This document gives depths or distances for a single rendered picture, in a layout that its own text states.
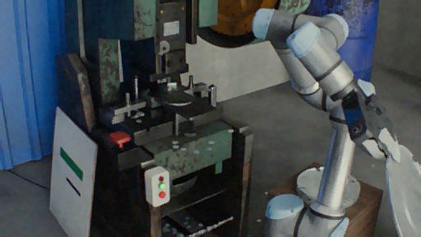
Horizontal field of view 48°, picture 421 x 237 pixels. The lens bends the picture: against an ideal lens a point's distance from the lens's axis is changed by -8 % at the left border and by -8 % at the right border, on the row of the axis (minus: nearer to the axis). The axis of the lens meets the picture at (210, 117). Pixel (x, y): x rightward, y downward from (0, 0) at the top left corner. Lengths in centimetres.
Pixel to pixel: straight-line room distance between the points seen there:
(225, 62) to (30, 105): 160
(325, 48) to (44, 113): 239
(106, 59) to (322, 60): 129
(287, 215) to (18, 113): 200
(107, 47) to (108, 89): 19
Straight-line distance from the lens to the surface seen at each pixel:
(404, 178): 118
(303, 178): 233
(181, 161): 204
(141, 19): 187
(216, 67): 391
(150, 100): 211
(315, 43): 106
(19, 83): 310
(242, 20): 218
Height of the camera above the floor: 158
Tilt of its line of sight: 25 degrees down
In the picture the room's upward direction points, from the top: 1 degrees clockwise
